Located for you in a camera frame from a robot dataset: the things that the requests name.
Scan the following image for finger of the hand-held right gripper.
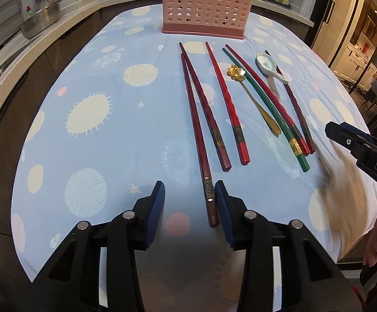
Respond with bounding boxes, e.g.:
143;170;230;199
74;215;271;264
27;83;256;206
324;121;376;166

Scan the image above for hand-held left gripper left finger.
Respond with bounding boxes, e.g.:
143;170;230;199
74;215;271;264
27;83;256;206
23;180;166;312

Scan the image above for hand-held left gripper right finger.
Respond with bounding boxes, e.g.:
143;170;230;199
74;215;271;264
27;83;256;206
214;180;363;312

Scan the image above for bright red chopstick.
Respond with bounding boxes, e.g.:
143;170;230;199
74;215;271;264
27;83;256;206
205;42;250;166
225;44;310;156

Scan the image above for dark brown chopstick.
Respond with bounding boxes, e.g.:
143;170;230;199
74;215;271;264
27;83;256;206
265;50;316;154

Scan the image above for green chopstick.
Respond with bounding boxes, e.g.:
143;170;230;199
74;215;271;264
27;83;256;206
222;48;310;172

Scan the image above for dark red chopstick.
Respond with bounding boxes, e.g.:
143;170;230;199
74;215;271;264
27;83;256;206
179;42;232;171
181;53;220;228

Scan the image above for white ceramic spoon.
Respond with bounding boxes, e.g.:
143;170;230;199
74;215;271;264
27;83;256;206
256;52;291;85

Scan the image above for gold flower spoon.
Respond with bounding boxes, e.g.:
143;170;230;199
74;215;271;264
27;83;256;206
226;66;282;136

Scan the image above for pink perforated utensil basket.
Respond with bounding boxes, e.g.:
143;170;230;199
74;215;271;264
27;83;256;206
161;0;254;41

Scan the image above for blue planet print tablecloth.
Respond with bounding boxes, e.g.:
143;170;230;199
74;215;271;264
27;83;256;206
11;3;377;283

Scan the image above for metal colander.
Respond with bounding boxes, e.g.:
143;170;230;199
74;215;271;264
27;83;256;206
19;0;62;40

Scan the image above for cream door with black handle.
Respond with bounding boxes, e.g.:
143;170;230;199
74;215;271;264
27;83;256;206
312;0;362;69

